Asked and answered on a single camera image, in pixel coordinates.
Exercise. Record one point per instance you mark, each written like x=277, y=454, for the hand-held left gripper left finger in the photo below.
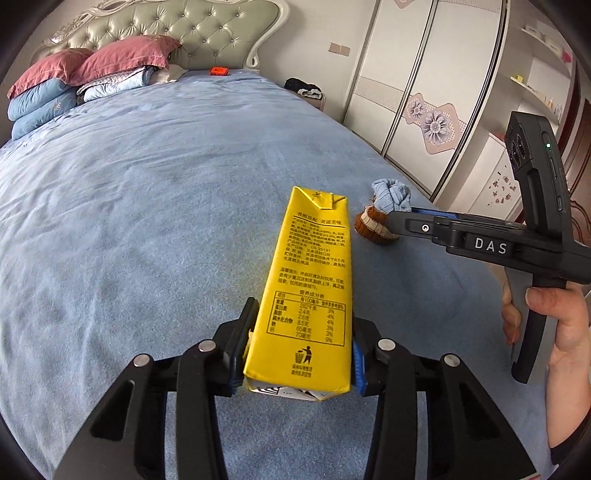
x=240, y=341

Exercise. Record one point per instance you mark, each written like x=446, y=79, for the wall switch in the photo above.
x=339, y=48

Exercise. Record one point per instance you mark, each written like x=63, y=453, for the grey nightstand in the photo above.
x=323, y=101

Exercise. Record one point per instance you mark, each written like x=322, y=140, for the person's right forearm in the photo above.
x=568, y=397

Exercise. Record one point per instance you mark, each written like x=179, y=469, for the black cloth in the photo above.
x=302, y=88

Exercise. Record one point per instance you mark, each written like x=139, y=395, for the blue and brown sock bundle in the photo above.
x=374, y=226

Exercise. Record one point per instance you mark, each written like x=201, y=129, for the blue folded quilt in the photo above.
x=41, y=121

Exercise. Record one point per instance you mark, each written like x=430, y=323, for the yellow drink carton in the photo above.
x=304, y=286

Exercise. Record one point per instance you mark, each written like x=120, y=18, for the small orange object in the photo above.
x=219, y=71

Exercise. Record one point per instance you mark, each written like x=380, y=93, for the light patterned folded quilt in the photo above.
x=115, y=83

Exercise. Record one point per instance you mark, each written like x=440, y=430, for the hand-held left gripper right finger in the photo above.
x=359, y=369

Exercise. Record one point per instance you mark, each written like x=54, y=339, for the white flowered wardrobe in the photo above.
x=415, y=69

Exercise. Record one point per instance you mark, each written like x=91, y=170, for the tufted green headboard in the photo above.
x=194, y=27

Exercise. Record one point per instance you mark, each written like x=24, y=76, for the white wall shelf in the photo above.
x=545, y=60

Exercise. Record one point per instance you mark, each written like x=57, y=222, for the white cloth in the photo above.
x=171, y=74

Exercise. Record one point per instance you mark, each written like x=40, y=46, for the person's right hand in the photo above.
x=572, y=318

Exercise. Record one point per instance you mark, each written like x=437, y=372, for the pink pillow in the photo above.
x=46, y=69
x=124, y=55

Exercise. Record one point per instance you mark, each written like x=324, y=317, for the blue bed sheet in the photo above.
x=161, y=207

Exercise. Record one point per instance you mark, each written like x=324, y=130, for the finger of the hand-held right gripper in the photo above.
x=420, y=227
x=434, y=213

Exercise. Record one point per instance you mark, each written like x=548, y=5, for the blue pillows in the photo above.
x=37, y=99

